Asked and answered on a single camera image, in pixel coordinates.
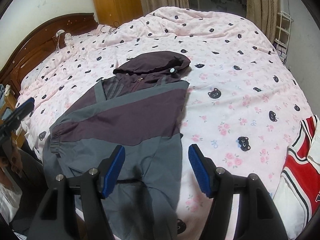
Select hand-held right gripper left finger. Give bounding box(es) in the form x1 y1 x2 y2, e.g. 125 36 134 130
26 145 125 240

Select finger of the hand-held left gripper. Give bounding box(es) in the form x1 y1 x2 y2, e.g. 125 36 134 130
14 97 35 121

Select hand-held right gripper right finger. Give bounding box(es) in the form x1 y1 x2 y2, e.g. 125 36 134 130
188 144 290 240

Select grey and purple hooded jacket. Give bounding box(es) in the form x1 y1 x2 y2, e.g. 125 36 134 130
42 51 192 240

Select person's left hand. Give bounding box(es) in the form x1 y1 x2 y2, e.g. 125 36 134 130
0 151 24 178

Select wooden chair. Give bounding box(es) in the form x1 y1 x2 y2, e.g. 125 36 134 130
0 85 25 145

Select person's dark pants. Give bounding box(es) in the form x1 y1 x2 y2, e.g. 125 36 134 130
10 140 50 240

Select dark wooden bed headboard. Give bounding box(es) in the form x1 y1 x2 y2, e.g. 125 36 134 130
0 12 99 93

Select red and white garment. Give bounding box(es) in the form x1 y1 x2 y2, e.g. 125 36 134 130
272 115 320 233

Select pink cat print blanket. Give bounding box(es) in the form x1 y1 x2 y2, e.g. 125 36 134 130
15 5 320 240

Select orange wooden wardrobe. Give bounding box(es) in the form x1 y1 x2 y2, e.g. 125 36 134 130
89 0 143 28

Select white charger cable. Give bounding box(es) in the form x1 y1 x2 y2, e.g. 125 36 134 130
55 29 66 53

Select black cable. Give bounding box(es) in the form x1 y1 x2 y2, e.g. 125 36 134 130
99 24 118 34

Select white wire rack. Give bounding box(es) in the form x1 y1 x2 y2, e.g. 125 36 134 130
273 10 293 64

